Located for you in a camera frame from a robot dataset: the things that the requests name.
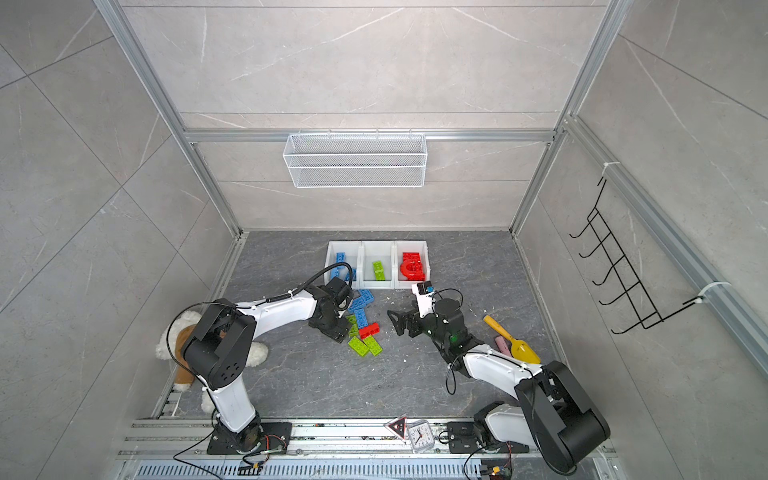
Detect green lego brick long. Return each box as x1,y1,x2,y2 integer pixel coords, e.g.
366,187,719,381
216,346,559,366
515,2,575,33
347,315,358,337

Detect blue lego brick long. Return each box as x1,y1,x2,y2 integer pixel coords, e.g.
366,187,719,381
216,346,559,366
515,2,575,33
348,297,370,312

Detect red lego brick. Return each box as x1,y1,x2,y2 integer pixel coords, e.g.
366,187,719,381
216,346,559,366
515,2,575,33
358,323,380,339
402,252,421,262

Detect red horseshoe magnet toy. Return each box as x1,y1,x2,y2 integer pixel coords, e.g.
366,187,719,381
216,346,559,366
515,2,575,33
400,261,426,282

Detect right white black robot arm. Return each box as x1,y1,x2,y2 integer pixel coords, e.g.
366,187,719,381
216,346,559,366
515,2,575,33
387,281,611,476

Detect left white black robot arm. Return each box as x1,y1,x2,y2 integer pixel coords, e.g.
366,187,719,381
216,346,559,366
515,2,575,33
178,262,354,454

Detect blue lego brick top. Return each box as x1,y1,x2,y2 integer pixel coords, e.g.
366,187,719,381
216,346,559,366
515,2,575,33
359,289,374,303

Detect right white storage bin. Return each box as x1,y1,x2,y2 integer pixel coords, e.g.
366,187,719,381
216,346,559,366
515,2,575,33
394,240,431,291

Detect white storage bin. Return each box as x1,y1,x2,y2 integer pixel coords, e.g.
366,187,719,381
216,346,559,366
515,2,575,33
322,241,364,292
394,240,431,291
357,240,395,290

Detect left white storage bin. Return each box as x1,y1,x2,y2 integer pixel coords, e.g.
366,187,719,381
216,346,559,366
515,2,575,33
322,241,364,292

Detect middle white storage bin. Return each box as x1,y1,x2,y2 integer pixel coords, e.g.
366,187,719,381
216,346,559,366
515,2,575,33
357,240,395,290

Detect pink toy stick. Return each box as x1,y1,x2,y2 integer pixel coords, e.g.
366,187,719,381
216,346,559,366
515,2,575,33
494,335,512,357

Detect red triangle sign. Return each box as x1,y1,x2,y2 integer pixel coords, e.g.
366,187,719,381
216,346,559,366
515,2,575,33
385,416,407,441

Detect yellow toy block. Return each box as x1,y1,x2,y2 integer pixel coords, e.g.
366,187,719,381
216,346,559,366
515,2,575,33
483,315,541,364

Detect small clear clock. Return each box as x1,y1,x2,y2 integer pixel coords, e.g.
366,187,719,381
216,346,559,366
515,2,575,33
406,420,435,454

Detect white brown plush toy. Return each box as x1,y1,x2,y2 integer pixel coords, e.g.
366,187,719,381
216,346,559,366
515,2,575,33
155,310,269,414

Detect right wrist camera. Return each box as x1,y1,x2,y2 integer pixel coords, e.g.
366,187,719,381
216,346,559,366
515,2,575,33
411,281,435,318

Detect white wire mesh basket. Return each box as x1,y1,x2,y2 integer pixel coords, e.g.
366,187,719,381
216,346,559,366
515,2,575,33
283,133,428,189

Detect black wire hook rack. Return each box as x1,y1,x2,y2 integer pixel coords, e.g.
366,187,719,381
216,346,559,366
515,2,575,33
568,177,706,336

